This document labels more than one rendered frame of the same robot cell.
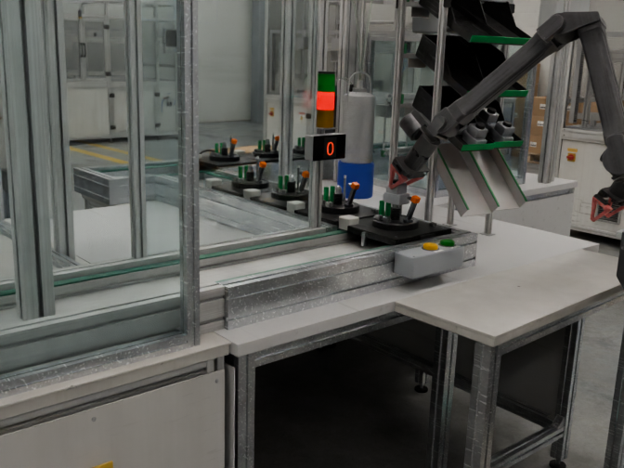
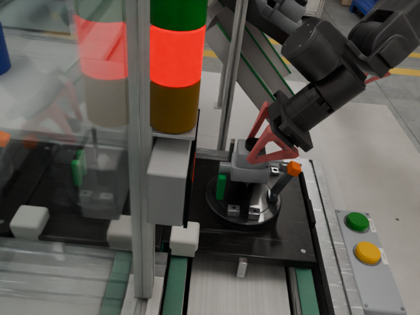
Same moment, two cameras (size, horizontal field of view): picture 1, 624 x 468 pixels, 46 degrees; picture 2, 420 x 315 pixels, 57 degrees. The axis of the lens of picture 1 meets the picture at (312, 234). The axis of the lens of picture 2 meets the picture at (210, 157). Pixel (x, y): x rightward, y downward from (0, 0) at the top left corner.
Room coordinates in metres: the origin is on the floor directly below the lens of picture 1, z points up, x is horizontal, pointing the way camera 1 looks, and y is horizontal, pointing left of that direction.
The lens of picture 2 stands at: (1.88, 0.20, 1.48)
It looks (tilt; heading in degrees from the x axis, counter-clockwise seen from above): 38 degrees down; 309
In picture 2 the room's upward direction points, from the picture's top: 7 degrees clockwise
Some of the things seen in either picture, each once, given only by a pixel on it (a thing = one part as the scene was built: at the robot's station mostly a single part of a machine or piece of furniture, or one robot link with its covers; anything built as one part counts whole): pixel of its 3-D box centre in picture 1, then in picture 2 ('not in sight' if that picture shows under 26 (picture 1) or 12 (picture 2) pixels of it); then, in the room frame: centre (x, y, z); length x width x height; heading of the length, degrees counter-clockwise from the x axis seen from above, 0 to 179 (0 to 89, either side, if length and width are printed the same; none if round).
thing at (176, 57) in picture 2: (325, 100); (175, 49); (2.12, -0.03, 1.33); 0.05 x 0.05 x 0.05
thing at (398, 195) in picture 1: (394, 190); (245, 158); (2.16, -0.24, 1.07); 0.08 x 0.04 x 0.07; 41
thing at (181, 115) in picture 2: (325, 118); (172, 98); (2.12, -0.03, 1.28); 0.05 x 0.05 x 0.05
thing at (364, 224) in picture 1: (394, 228); (241, 205); (2.15, -0.25, 0.96); 0.24 x 0.24 x 0.02; 41
